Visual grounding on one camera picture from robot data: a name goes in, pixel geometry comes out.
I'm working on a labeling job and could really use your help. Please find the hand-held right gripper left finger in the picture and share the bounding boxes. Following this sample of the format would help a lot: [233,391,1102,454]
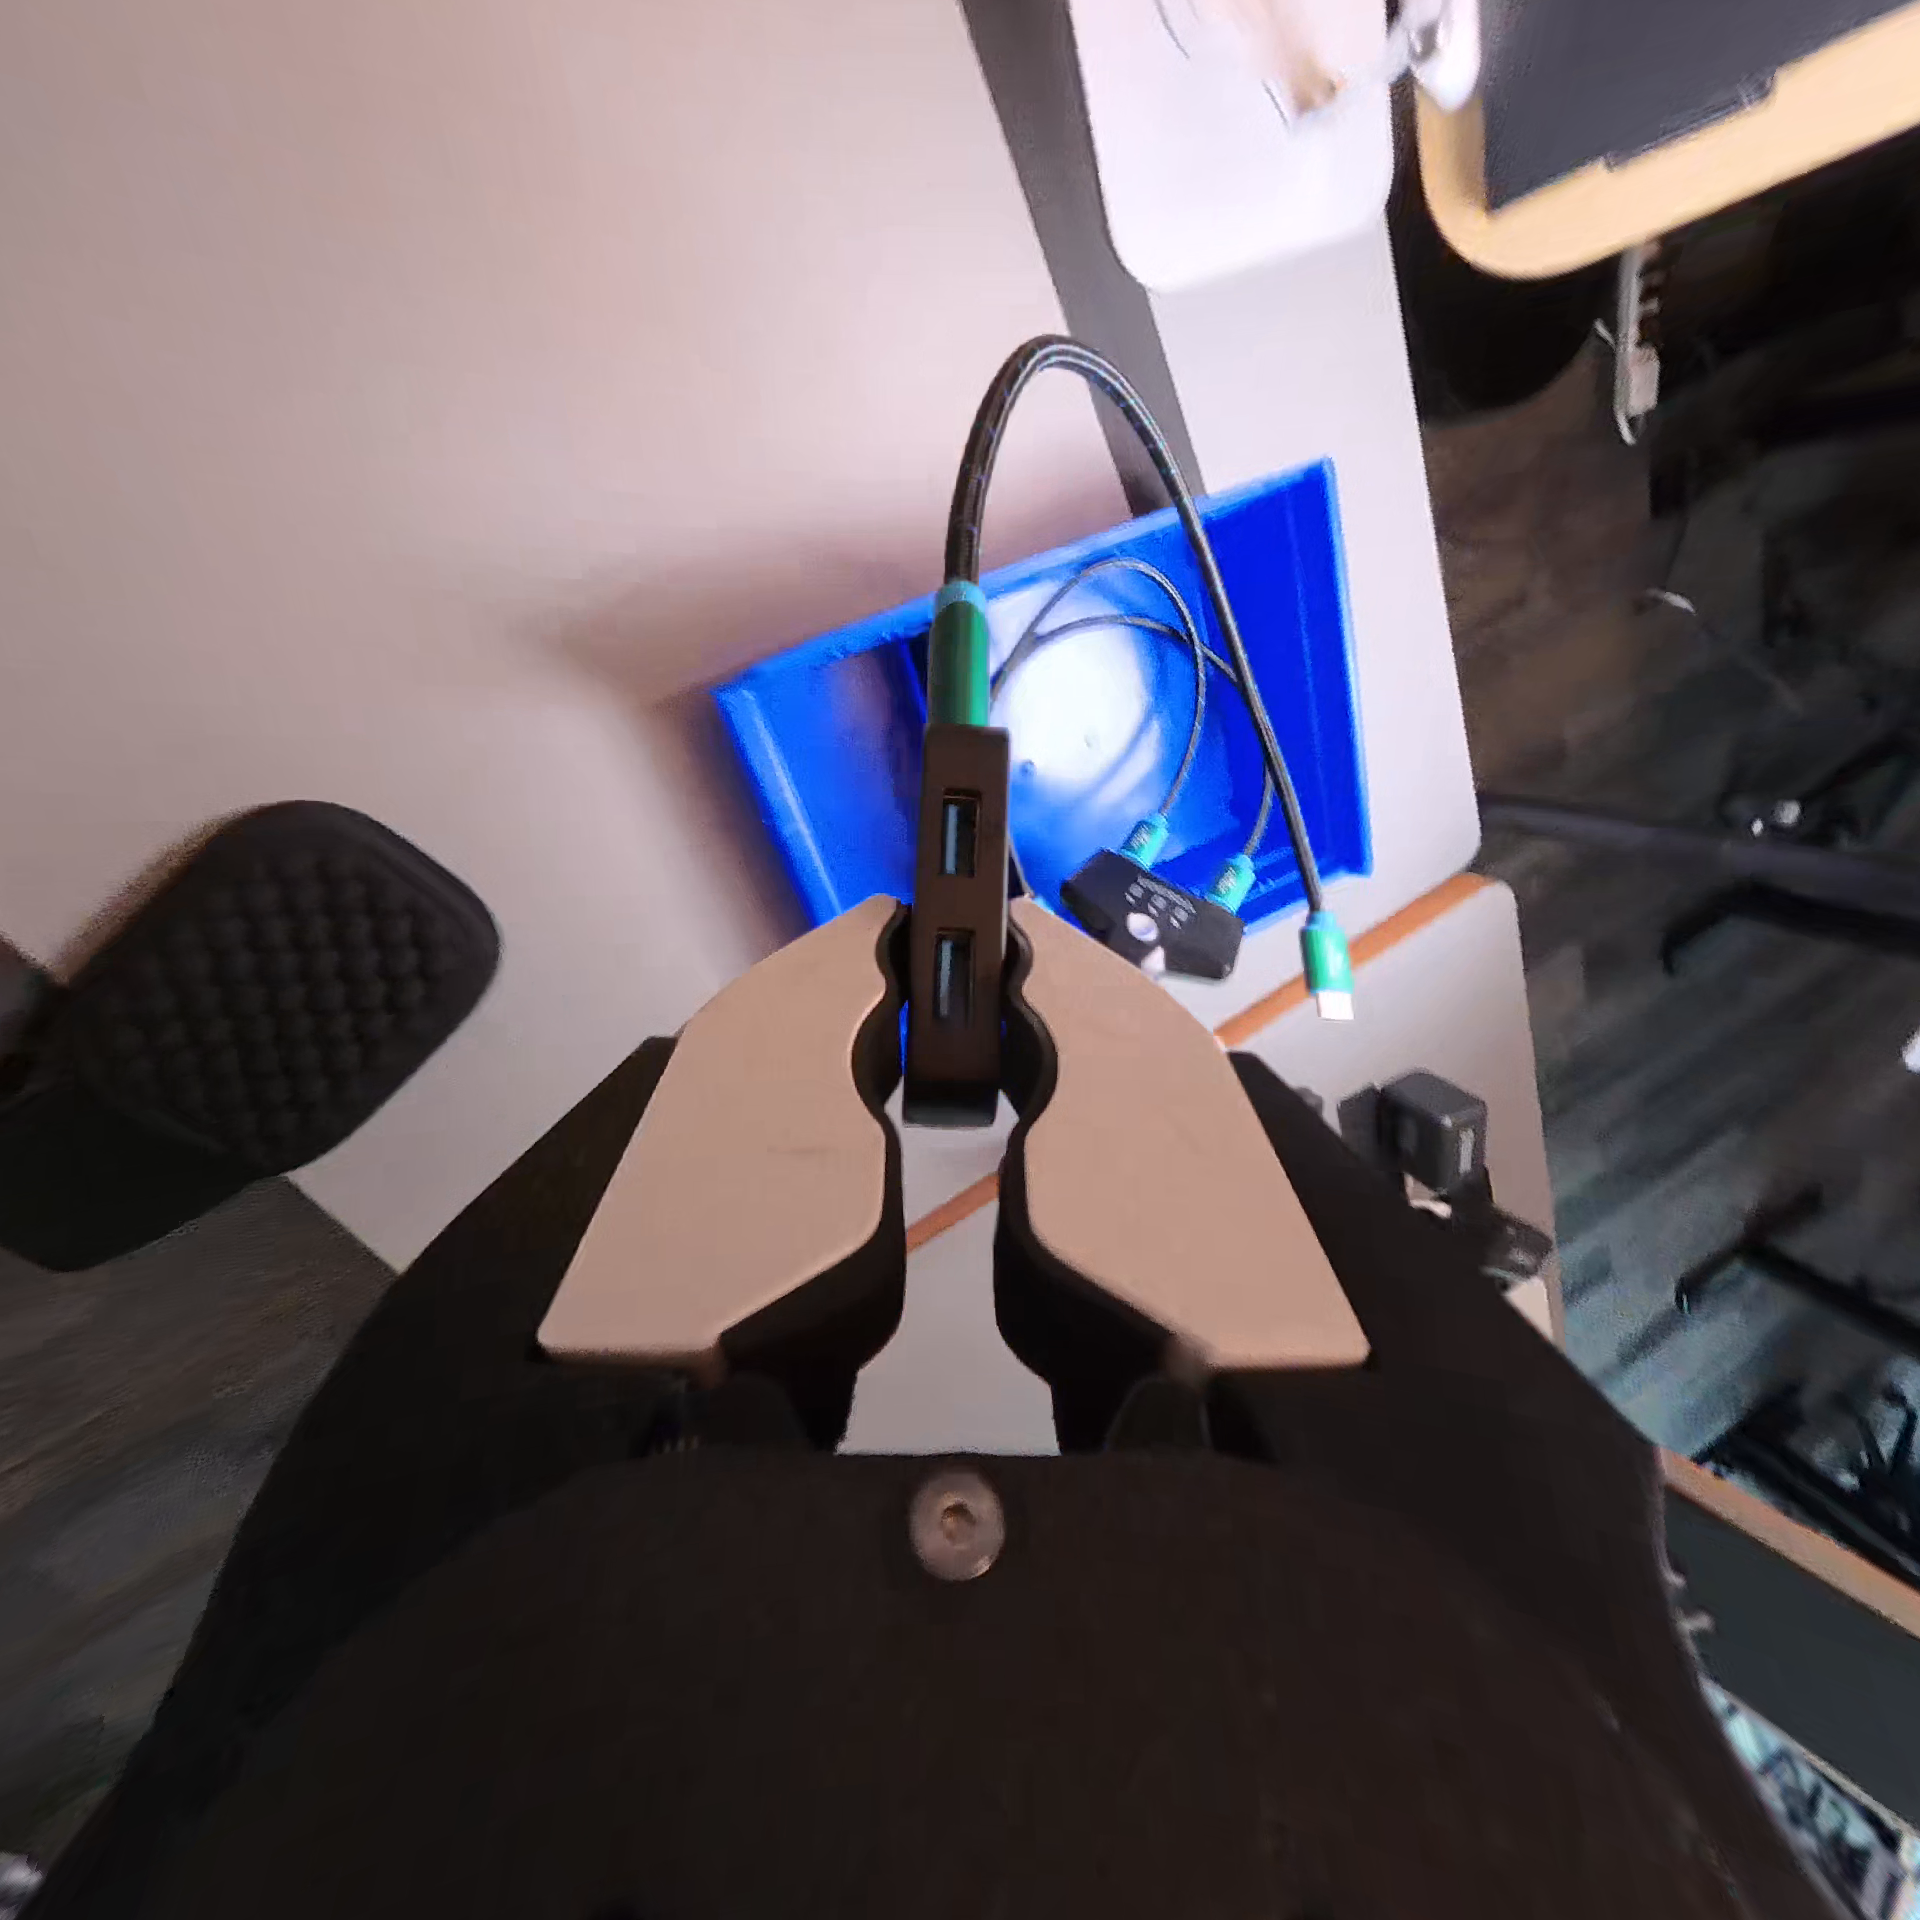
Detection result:
[537,896,912,1411]

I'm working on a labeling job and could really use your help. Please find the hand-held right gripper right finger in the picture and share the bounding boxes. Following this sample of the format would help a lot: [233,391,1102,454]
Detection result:
[993,896,1373,1404]

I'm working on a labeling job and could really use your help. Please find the blue storage bin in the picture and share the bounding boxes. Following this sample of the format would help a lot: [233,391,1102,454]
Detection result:
[708,455,1375,932]

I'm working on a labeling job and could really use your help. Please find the black usb hub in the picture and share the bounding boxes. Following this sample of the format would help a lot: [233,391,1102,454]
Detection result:
[900,722,1014,1129]

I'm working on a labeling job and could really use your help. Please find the small black adapter box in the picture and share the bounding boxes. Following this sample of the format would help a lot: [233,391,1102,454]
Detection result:
[1334,1067,1495,1201]

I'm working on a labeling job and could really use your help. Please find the white metal stand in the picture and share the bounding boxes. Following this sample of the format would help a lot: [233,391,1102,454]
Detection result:
[1068,0,1399,294]

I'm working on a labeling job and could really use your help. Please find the black board with wooden edge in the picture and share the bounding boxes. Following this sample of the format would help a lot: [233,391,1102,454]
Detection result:
[1417,0,1920,279]

